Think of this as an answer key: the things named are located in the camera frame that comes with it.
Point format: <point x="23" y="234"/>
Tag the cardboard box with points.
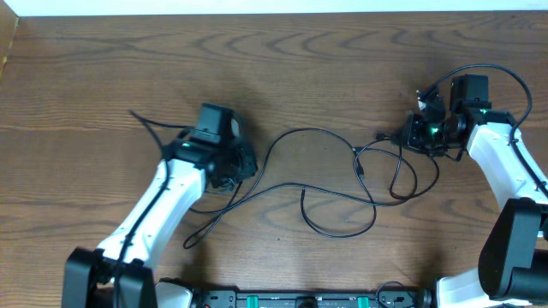
<point x="9" y="21"/>

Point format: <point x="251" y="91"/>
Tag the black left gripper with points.
<point x="241" y="165"/>

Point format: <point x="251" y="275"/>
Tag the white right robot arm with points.
<point x="512" y="270"/>

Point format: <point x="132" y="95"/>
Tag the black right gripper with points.
<point x="408" y="135"/>

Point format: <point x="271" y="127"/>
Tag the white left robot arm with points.
<point x="119" y="272"/>

